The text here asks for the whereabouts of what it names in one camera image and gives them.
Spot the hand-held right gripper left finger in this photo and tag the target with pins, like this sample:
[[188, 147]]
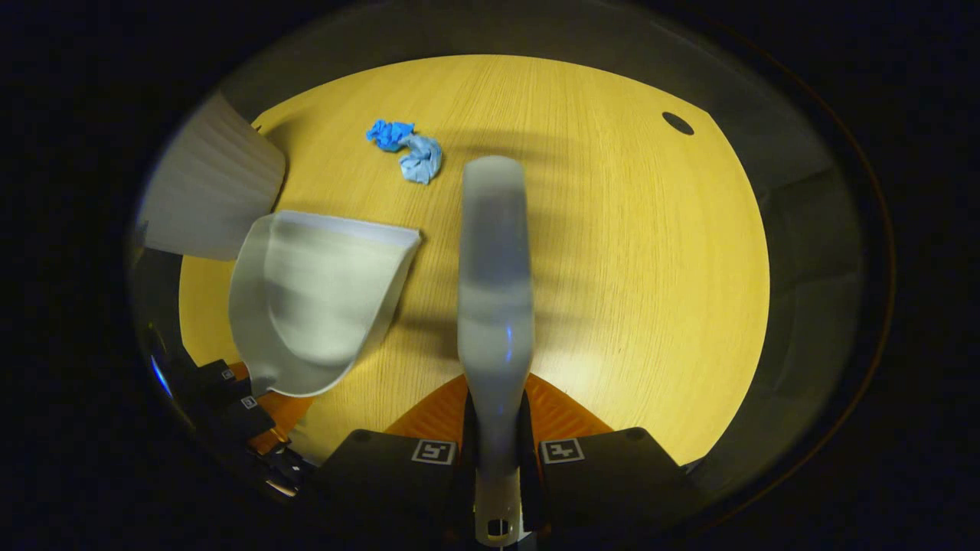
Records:
[[383, 478]]

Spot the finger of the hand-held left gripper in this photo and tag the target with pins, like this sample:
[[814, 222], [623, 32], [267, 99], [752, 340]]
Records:
[[249, 417], [218, 376]]

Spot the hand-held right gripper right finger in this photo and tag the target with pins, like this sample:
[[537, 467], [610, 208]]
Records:
[[605, 478]]

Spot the white plastic dustpan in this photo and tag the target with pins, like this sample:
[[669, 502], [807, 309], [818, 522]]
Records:
[[314, 306]]

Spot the small grey broom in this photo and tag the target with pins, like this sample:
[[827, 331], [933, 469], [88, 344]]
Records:
[[496, 306]]

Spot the blue paper trash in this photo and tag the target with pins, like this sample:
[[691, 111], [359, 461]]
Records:
[[417, 157]]

